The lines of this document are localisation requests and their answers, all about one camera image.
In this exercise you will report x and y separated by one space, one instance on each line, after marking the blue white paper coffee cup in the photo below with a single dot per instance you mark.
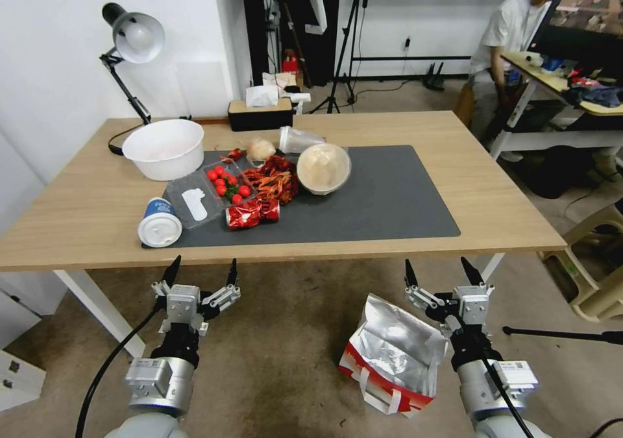
158 226

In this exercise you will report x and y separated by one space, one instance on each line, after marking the clear plastic tray lid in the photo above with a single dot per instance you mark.
175 197

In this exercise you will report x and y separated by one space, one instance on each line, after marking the black tripod leg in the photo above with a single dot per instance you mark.
559 334

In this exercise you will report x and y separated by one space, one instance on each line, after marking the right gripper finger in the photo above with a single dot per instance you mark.
479 282
419 294

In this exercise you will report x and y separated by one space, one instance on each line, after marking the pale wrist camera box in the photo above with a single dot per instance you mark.
471 305
183 302

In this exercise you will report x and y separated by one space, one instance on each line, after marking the beige plastic stool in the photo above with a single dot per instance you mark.
591 263

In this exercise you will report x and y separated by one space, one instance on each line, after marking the white drawer cabinet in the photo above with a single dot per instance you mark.
17 360

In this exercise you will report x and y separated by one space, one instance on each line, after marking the small red crayfish piece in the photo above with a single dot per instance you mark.
235 154

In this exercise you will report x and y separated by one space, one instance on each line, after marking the red box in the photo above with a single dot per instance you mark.
291 63

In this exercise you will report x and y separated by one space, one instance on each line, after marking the large white plastic bowl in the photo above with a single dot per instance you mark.
163 151

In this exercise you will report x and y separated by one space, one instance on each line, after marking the red foil-lined delivery bag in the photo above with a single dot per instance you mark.
394 350

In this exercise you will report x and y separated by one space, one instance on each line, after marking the dark grey desk mat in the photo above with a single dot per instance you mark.
379 199

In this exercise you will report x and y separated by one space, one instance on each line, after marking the black bag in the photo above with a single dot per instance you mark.
559 177

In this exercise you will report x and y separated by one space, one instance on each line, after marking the pile of red crayfish shells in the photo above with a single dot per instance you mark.
272 180

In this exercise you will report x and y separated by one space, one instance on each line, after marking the black light stand tripod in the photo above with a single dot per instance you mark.
343 48

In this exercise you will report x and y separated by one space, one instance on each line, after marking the black tissue box wooden lid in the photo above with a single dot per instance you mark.
260 117

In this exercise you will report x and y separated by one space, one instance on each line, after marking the dark clothes pile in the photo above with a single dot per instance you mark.
596 92

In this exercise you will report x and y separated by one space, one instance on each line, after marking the white tissue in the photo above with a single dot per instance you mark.
260 96

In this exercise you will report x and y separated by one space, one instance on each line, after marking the black computer monitor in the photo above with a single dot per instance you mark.
584 24

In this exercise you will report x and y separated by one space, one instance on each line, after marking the person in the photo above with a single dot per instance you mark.
506 34

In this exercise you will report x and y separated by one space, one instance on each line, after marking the wooden desk white frame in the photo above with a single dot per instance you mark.
530 131

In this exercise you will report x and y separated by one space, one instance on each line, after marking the white table leg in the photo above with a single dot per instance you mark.
100 311
491 267

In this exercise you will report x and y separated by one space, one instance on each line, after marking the crushed red drink can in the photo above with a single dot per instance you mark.
243 216
270 210

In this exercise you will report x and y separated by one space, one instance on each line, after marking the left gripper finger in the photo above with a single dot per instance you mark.
229 292
165 289

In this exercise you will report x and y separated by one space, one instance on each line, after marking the white plastic glove packet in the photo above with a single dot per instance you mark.
194 204

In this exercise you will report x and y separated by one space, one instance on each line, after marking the cardboard box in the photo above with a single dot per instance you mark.
282 80

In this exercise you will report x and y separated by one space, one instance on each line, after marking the black and silver desk lamp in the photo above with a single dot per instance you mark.
138 34

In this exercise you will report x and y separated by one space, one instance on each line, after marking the clear plastic tomato tray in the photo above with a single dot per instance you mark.
243 177

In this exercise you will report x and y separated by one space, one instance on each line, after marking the black wifi router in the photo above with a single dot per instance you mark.
433 80

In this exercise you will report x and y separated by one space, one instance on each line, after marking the clear plastic cup with lid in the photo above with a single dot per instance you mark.
299 139

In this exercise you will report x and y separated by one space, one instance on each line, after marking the beige crumpled paper ball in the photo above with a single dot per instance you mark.
261 149

